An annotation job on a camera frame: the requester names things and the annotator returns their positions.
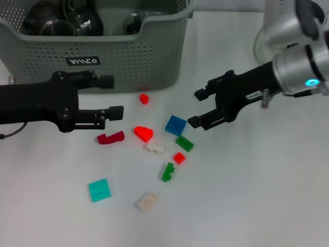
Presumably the grey-green perforated storage bin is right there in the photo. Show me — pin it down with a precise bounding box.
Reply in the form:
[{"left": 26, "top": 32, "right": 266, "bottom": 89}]
[{"left": 0, "top": 0, "right": 195, "bottom": 94}]

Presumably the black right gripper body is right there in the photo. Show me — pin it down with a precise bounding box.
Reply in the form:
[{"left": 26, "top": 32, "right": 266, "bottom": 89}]
[{"left": 215, "top": 61, "right": 282, "bottom": 123}]

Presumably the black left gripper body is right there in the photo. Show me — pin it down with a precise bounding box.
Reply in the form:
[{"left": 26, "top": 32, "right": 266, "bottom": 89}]
[{"left": 0, "top": 71, "right": 80, "bottom": 133}]

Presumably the green rectangular block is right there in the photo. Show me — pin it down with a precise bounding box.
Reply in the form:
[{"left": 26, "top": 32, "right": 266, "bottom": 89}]
[{"left": 175, "top": 135, "right": 195, "bottom": 152}]

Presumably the teal ridged block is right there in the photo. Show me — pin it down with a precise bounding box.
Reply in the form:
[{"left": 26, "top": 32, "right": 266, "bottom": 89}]
[{"left": 87, "top": 178, "right": 113, "bottom": 203}]

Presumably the thin black cable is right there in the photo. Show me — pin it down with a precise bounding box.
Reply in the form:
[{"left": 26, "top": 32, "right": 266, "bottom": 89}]
[{"left": 0, "top": 122, "right": 28, "bottom": 139}]

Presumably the small red square block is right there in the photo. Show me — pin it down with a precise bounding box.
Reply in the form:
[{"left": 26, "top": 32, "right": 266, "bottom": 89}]
[{"left": 173, "top": 151, "right": 186, "bottom": 165}]

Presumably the glass teacup with black base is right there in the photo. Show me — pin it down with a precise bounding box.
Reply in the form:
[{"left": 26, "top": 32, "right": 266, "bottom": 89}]
[
  {"left": 122, "top": 12, "right": 144, "bottom": 36},
  {"left": 39, "top": 20, "right": 76, "bottom": 37},
  {"left": 61, "top": 0, "right": 97, "bottom": 16},
  {"left": 67, "top": 11, "right": 104, "bottom": 37}
]

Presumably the small white block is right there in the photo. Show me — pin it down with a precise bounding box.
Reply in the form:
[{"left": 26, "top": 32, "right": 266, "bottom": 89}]
[{"left": 142, "top": 143, "right": 168, "bottom": 156}]

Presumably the large translucent white block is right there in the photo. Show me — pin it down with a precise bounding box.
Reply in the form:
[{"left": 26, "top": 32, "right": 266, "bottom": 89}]
[{"left": 133, "top": 191, "right": 160, "bottom": 212}]

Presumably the dark brown clay teapot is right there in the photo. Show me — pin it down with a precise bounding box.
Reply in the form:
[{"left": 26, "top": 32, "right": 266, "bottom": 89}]
[{"left": 21, "top": 0, "right": 65, "bottom": 36}]

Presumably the silver elbow connector with cable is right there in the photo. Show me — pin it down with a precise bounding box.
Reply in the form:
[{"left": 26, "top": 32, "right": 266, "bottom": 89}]
[{"left": 261, "top": 89, "right": 321, "bottom": 109}]

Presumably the red-orange sloped block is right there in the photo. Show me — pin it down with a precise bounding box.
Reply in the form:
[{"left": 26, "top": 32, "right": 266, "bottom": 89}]
[{"left": 133, "top": 125, "right": 154, "bottom": 143}]

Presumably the dark red curved block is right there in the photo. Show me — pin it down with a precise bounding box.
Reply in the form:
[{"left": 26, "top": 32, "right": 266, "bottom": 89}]
[{"left": 97, "top": 130, "right": 125, "bottom": 145}]

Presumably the green stepped block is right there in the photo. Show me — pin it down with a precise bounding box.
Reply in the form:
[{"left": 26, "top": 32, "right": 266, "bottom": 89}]
[{"left": 161, "top": 162, "right": 176, "bottom": 183}]

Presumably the glass carafe with black handle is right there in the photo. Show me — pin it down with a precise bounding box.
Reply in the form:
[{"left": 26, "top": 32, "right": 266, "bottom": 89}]
[{"left": 253, "top": 25, "right": 273, "bottom": 66}]

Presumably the blue square block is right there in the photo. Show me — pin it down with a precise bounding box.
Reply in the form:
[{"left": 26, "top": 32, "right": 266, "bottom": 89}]
[{"left": 164, "top": 115, "right": 188, "bottom": 136}]

